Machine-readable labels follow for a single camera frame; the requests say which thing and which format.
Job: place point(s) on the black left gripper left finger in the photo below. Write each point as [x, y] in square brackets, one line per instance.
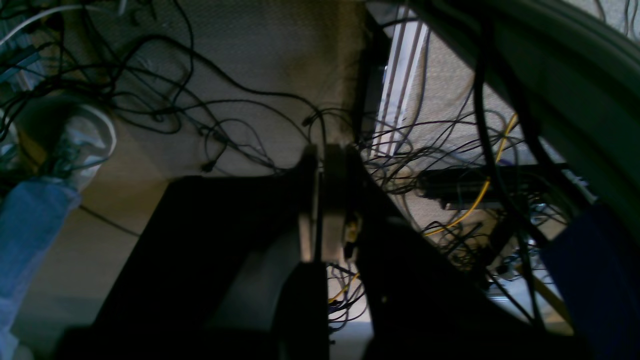
[222, 271]

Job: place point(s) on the aluminium frame profile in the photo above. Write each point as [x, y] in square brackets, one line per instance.
[406, 44]

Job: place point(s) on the blue jeans leg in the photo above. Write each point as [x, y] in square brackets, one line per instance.
[32, 215]

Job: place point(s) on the black power strip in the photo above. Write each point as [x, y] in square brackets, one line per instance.
[458, 188]

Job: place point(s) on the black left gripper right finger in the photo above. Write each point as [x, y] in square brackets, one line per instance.
[421, 307]

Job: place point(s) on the white sneaker shoe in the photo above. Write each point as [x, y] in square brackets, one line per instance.
[65, 140]

